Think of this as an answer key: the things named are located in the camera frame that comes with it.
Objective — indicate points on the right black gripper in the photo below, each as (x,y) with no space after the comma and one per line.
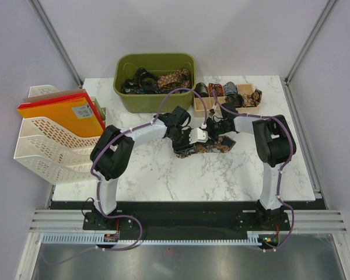
(208,122)

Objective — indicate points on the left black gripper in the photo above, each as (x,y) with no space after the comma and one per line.
(185,147)

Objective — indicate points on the brown cat pattern tie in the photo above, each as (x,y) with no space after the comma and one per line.
(223,145)

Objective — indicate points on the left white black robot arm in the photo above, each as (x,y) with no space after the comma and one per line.
(111,155)

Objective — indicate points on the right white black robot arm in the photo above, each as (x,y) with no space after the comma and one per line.
(274,144)

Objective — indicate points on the black ties in bin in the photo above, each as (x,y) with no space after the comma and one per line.
(143,82)

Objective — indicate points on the dark patterned rolled tie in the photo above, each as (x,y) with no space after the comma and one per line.
(235,99)

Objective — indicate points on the red patterned rolled tie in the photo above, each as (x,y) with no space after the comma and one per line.
(218,88)

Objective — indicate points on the black rolled tie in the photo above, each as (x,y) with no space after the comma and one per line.
(202,90)

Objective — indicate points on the grey blue rolled tie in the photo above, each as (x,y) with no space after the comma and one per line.
(230,89)

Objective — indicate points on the brown patterned loose tie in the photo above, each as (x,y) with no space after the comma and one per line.
(252,99)

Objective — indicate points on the brown patterned tie in bin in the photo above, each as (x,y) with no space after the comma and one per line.
(179,79)

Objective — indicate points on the olive green plastic bin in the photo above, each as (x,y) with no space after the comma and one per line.
(158,64)

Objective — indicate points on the red folder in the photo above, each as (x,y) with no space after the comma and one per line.
(60,97)

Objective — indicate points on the orange folder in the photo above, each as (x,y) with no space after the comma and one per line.
(76,115)

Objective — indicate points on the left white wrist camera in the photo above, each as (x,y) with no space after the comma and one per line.
(199,134)

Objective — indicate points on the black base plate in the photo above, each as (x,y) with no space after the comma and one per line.
(188,219)

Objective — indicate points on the white slotted cable duct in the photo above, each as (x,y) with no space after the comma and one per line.
(114,239)

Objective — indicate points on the aluminium rail frame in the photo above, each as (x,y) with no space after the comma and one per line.
(305,221)

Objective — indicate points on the right aluminium corner post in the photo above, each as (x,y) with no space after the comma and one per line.
(316,29)

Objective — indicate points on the aluminium corner post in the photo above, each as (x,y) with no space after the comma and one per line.
(316,29)
(54,37)

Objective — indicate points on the left aluminium corner post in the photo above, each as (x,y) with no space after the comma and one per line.
(54,37)

